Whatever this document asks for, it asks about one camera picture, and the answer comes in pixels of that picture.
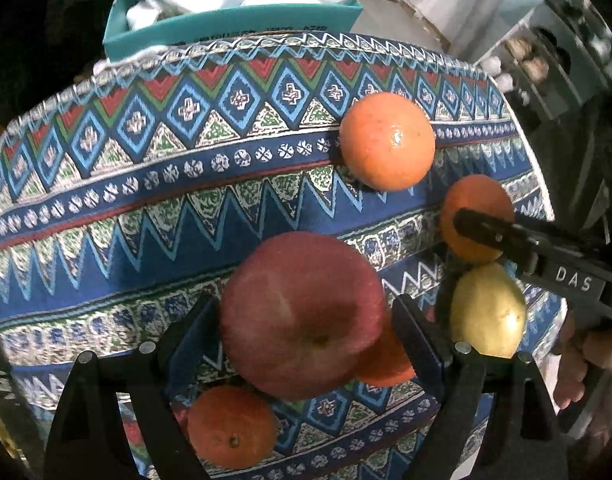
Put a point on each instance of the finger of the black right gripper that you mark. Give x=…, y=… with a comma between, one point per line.
x=518, y=240

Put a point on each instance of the small orange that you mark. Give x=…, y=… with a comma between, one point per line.
x=231, y=427

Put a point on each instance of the large orange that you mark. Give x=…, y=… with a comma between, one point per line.
x=387, y=142

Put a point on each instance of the large red apple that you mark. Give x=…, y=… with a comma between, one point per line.
x=297, y=314

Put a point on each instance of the right hand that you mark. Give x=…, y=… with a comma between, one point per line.
x=579, y=351

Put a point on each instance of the yellow lemon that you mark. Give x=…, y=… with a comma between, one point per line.
x=488, y=311

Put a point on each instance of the orange behind apple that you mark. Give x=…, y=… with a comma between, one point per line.
x=385, y=363

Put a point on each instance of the patterned blue tablecloth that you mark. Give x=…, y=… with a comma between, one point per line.
x=128, y=197

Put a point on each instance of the teal cardboard box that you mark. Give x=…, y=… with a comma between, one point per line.
x=119, y=41

